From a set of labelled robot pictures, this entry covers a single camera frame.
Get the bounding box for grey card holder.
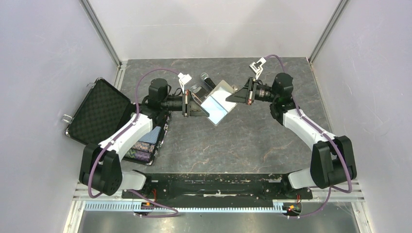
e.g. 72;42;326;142
201;80;237;126

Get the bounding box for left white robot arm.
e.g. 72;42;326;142
79;78;209;198

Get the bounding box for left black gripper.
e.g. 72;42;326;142
160;90;208;117

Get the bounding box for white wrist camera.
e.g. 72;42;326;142
177;72;192;92
249;57;267;80

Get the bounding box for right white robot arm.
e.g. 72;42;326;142
226;73;357;198

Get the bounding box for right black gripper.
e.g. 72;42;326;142
227;77;279;105

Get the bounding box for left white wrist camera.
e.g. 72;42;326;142
177;72;192;92

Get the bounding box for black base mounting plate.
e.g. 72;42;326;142
140;173;313;207

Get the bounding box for slotted cable duct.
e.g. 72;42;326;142
84;200;293;214

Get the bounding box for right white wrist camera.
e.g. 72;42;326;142
249;57;267;80

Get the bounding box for blue playing card deck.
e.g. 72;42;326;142
139;126;162;145

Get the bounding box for clear plastic card box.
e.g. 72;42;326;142
189;83;210;104

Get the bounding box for black glitter microphone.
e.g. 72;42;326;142
201;72;216;90

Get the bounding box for black poker chip case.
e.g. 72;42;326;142
65;78;171;166

